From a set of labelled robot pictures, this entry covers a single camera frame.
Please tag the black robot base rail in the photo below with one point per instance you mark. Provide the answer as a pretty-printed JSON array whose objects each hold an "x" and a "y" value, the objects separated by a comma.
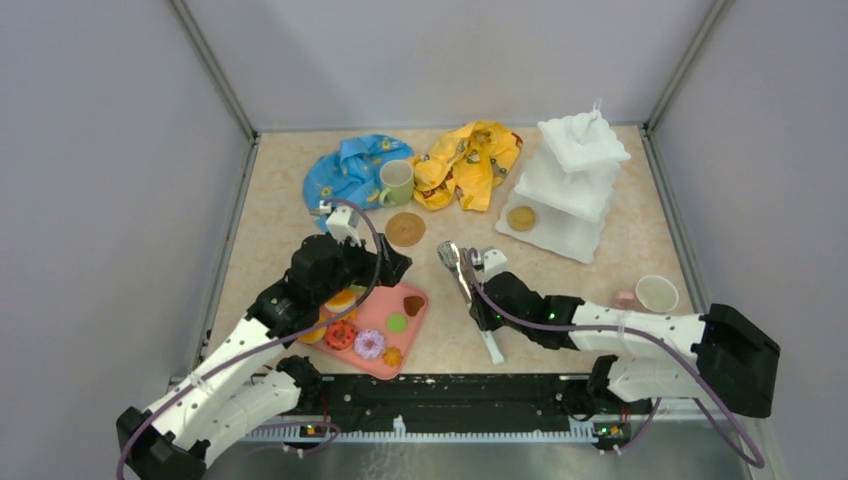
[{"x": 463, "y": 403}]

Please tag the red orange donut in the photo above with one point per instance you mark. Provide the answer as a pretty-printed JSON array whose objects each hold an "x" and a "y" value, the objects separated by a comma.
[{"x": 340, "y": 336}]

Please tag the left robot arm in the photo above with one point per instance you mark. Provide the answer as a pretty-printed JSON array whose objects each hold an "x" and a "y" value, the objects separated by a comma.
[{"x": 247, "y": 380}]

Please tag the purple sprinkled donut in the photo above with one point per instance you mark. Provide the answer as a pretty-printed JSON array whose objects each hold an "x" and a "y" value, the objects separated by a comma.
[{"x": 369, "y": 344}]

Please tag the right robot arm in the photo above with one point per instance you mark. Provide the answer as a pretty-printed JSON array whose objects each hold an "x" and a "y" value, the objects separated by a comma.
[{"x": 720, "y": 354}]

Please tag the brown heart cookie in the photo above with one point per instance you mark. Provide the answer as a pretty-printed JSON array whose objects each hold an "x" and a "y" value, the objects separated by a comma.
[{"x": 413, "y": 304}]

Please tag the pink cup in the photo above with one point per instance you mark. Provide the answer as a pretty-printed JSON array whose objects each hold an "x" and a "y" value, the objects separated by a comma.
[{"x": 651, "y": 294}]

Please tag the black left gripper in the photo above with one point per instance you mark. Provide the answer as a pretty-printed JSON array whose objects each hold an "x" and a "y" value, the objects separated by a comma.
[{"x": 392, "y": 267}]

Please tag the orange swirl cookie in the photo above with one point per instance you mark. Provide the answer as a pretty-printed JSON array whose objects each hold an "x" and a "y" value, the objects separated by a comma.
[{"x": 392, "y": 357}]

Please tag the yellow orange pastry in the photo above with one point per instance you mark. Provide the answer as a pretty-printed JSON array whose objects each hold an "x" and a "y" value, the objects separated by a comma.
[{"x": 342, "y": 301}]

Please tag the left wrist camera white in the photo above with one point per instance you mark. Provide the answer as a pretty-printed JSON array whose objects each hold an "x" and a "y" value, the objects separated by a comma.
[{"x": 341, "y": 222}]

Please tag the green round macaron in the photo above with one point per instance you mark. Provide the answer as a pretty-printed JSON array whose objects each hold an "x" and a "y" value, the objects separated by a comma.
[{"x": 396, "y": 323}]

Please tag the metal tongs white handle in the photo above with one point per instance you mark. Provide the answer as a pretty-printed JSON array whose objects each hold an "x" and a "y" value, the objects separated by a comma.
[{"x": 451, "y": 257}]

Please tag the white tiered dessert stand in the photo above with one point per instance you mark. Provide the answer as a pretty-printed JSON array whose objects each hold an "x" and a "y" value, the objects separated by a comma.
[{"x": 569, "y": 182}]

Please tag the pink plastic tray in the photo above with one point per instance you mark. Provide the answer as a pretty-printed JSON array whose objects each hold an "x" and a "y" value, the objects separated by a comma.
[{"x": 372, "y": 314}]

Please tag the blue patterned cloth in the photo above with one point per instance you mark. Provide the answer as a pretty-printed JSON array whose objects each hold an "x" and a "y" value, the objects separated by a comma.
[{"x": 352, "y": 172}]

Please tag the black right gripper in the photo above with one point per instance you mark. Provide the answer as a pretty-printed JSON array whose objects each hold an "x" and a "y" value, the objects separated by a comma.
[{"x": 479, "y": 311}]

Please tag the green mug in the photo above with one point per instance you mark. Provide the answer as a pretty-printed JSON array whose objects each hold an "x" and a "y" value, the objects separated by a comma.
[{"x": 397, "y": 181}]

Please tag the orange glazed bun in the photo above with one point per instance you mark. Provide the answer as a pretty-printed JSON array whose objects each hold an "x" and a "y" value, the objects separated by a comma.
[{"x": 315, "y": 333}]

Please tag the yellow patterned cloth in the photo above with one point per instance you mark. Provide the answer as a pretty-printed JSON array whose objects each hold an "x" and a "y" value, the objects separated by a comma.
[{"x": 466, "y": 165}]

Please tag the round tan muffin cake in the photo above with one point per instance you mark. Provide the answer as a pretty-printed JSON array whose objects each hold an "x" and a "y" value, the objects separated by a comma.
[{"x": 521, "y": 218}]

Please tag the woven rattan coaster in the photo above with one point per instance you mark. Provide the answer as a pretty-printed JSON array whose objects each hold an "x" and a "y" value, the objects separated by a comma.
[{"x": 405, "y": 229}]

